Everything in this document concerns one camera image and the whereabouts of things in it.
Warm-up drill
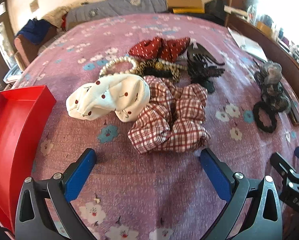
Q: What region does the black fuzzy hair tie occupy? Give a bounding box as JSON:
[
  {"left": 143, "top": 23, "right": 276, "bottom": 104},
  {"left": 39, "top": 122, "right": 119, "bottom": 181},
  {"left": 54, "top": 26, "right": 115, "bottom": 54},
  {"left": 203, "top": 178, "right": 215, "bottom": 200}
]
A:
[{"left": 252, "top": 101, "right": 278, "bottom": 133}]

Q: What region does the grey plaid scrunchie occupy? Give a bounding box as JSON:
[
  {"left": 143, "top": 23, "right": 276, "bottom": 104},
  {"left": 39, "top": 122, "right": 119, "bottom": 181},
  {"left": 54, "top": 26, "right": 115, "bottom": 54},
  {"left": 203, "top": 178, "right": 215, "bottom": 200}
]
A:
[{"left": 254, "top": 61, "right": 291, "bottom": 113}]

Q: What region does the red white plaid scrunchie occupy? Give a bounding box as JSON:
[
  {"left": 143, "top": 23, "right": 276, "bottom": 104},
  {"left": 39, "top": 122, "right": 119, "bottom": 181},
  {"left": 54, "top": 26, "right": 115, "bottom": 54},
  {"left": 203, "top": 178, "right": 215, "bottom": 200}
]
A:
[{"left": 128, "top": 76, "right": 210, "bottom": 154}]

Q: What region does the black claw hair clip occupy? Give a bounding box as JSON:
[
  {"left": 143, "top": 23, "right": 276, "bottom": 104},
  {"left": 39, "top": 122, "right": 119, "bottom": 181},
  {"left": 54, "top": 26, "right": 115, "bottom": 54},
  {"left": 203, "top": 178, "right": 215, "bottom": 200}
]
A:
[{"left": 187, "top": 43, "right": 225, "bottom": 77}]

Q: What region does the white cherry print scrunchie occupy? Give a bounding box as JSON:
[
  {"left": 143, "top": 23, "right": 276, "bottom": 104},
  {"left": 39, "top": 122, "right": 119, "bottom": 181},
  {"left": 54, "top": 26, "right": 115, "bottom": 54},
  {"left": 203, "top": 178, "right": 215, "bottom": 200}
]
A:
[{"left": 66, "top": 74, "right": 151, "bottom": 122}]

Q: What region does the red dotted scrunchie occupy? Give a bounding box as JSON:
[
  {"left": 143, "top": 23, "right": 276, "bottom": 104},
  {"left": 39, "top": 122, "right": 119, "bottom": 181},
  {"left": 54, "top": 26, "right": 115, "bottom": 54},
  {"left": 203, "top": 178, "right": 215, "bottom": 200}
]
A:
[{"left": 128, "top": 37, "right": 191, "bottom": 63}]

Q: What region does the leopard print scrunchie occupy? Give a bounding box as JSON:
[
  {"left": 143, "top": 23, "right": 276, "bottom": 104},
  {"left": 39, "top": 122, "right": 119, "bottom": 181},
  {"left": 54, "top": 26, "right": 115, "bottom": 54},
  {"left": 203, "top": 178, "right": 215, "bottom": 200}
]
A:
[{"left": 135, "top": 59, "right": 181, "bottom": 82}]

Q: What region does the large pearl bracelet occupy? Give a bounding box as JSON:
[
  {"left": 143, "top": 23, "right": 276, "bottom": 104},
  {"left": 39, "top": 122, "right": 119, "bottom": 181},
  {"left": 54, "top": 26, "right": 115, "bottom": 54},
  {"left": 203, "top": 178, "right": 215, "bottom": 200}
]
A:
[{"left": 98, "top": 56, "right": 140, "bottom": 78}]

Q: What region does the brown hair barrette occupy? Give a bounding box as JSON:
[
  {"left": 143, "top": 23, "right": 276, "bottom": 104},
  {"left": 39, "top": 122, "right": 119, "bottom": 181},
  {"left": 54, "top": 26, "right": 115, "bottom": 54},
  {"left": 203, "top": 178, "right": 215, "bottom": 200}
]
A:
[{"left": 282, "top": 86, "right": 299, "bottom": 126}]

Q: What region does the pink floral bedspread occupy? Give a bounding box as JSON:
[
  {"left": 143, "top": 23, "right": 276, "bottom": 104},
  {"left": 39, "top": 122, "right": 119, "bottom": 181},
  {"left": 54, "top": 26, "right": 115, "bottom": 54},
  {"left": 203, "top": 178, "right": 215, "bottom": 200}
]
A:
[{"left": 15, "top": 14, "right": 299, "bottom": 239}]

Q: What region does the red tray box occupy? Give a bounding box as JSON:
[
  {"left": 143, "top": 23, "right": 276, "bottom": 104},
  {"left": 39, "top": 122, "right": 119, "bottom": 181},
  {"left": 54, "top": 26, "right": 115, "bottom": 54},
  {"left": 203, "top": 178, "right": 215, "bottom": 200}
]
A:
[{"left": 0, "top": 86, "right": 56, "bottom": 231}]

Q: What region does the white paper sheet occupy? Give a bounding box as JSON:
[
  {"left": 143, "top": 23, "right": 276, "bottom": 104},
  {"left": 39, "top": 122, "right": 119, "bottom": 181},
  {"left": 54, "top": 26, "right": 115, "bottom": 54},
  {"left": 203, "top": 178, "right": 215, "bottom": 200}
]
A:
[{"left": 227, "top": 27, "right": 268, "bottom": 62}]

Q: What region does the brown armchair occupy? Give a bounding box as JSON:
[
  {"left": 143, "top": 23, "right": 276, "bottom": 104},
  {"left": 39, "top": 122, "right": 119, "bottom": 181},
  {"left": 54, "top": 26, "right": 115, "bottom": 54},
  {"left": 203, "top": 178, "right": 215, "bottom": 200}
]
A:
[{"left": 14, "top": 25, "right": 57, "bottom": 71}]

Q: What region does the yellow flat box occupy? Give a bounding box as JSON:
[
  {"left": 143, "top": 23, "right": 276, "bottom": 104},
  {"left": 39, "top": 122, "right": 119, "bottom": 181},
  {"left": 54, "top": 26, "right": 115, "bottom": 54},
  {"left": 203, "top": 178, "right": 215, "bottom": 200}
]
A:
[{"left": 172, "top": 8, "right": 205, "bottom": 14}]

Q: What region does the blue cloth on armchair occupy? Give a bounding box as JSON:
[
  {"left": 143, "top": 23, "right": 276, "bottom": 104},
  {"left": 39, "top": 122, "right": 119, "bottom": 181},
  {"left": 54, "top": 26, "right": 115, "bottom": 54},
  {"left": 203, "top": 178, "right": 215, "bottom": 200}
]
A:
[{"left": 16, "top": 18, "right": 52, "bottom": 45}]

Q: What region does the cardboard box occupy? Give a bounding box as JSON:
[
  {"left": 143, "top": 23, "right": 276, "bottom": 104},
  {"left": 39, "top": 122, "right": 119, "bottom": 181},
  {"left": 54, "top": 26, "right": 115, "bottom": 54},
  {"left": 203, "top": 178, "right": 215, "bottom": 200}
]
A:
[{"left": 166, "top": 0, "right": 203, "bottom": 9}]

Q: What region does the blue grey folded quilt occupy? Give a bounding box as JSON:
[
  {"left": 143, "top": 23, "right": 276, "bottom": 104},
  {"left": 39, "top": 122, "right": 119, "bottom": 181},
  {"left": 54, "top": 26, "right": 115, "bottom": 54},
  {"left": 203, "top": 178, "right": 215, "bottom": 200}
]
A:
[{"left": 65, "top": 0, "right": 168, "bottom": 31}]

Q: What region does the wooden bed frame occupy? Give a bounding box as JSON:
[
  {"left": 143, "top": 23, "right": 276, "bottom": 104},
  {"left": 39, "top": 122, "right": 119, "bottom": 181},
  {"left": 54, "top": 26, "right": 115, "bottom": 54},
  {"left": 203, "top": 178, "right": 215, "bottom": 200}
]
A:
[{"left": 227, "top": 15, "right": 299, "bottom": 99}]

